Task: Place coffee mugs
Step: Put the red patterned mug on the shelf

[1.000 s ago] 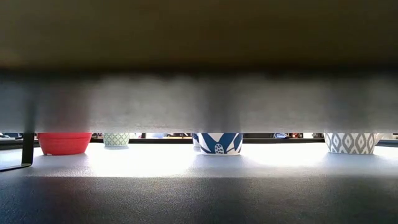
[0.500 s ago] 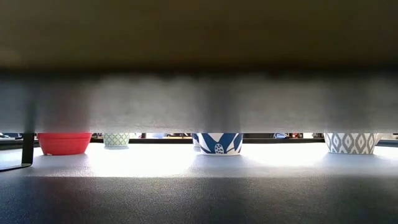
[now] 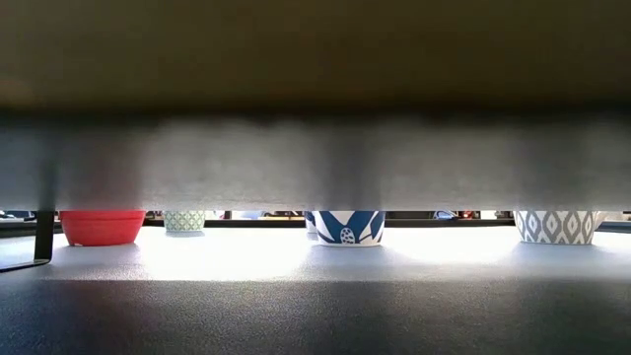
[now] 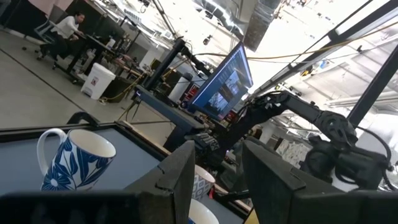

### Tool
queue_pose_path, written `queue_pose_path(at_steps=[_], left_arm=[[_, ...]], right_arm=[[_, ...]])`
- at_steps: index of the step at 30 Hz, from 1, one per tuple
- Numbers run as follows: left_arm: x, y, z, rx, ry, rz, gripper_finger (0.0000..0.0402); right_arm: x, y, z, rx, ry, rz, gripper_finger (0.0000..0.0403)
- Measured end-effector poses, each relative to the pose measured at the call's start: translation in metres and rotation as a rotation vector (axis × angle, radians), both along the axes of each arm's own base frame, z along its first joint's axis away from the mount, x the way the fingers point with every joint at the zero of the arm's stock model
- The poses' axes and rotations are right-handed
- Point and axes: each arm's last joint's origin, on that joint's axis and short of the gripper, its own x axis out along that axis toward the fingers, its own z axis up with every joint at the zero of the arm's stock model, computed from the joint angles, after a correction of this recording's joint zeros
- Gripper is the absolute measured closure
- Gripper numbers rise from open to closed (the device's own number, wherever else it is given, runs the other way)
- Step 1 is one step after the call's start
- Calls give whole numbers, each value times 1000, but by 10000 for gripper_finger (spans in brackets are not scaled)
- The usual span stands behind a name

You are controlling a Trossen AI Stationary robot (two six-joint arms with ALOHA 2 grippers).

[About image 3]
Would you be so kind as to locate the blue flower pattern mug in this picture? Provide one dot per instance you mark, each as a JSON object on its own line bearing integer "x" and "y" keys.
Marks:
{"x": 309, "y": 223}

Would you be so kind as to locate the blue leaf pattern mug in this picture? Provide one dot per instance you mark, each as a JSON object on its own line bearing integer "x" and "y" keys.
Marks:
{"x": 349, "y": 229}

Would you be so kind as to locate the green lattice pattern mug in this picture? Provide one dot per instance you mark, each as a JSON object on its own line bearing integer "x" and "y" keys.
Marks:
{"x": 184, "y": 222}

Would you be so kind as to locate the red mug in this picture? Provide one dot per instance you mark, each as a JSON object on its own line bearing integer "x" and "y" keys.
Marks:
{"x": 101, "y": 229}

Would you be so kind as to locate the grey ikat pattern mug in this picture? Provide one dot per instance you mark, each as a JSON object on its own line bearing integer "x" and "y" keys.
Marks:
{"x": 557, "y": 228}

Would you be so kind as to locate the pale blue background object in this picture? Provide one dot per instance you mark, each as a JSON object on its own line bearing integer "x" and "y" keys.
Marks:
{"x": 444, "y": 215}

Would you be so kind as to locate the black metal table frame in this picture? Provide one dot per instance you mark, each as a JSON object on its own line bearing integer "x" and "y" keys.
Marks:
{"x": 443, "y": 223}

